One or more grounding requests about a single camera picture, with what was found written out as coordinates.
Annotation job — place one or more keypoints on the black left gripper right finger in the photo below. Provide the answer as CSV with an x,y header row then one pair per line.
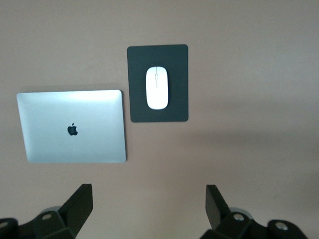
x,y
224,224

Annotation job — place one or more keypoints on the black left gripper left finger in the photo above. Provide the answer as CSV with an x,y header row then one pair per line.
x,y
69,216

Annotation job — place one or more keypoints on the white computer mouse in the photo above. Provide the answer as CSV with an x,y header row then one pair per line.
x,y
157,94

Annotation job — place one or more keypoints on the black mouse pad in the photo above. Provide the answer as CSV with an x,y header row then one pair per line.
x,y
139,104

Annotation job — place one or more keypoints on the brown table cover mat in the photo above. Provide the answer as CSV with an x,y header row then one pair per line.
x,y
224,161

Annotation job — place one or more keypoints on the silver laptop with apple logo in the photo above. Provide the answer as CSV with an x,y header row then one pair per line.
x,y
72,129

